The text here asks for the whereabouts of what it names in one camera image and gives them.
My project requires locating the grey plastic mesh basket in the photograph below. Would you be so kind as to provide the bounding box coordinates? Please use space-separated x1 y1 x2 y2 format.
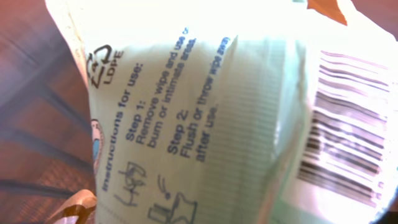
1 0 95 223

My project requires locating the brown Panera snack bag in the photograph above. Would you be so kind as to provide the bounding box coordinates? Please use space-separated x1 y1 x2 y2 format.
45 189 97 224

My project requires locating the teal wipes packet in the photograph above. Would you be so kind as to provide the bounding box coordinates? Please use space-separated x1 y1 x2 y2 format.
46 1 397 224

